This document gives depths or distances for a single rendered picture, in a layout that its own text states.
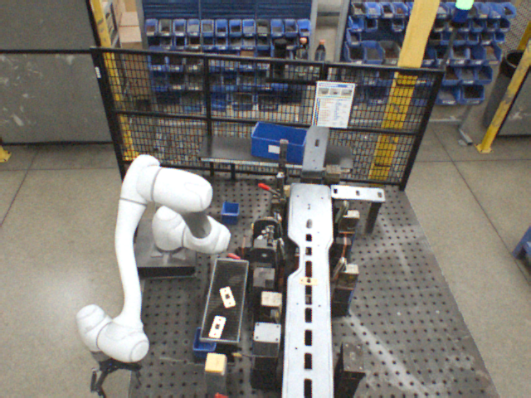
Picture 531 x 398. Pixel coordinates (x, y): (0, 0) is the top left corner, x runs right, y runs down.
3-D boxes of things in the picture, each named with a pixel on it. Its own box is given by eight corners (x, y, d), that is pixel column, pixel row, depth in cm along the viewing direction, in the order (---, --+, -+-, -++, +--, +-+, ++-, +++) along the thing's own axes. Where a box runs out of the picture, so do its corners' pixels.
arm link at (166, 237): (161, 223, 235) (158, 195, 219) (193, 231, 233) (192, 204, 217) (148, 246, 224) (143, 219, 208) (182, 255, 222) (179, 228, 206)
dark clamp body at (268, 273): (274, 331, 210) (279, 283, 184) (246, 328, 211) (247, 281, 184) (275, 312, 218) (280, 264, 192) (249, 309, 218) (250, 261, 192)
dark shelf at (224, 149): (353, 172, 251) (353, 168, 249) (197, 161, 256) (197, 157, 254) (350, 149, 267) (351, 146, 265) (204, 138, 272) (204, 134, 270)
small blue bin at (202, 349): (215, 361, 198) (214, 351, 192) (193, 358, 198) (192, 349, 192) (218, 339, 206) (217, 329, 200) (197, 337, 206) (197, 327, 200)
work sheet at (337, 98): (348, 129, 258) (358, 82, 237) (309, 127, 259) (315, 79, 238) (348, 128, 259) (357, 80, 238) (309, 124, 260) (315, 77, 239)
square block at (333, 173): (331, 219, 266) (341, 173, 241) (319, 218, 266) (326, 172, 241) (331, 210, 271) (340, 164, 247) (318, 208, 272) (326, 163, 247)
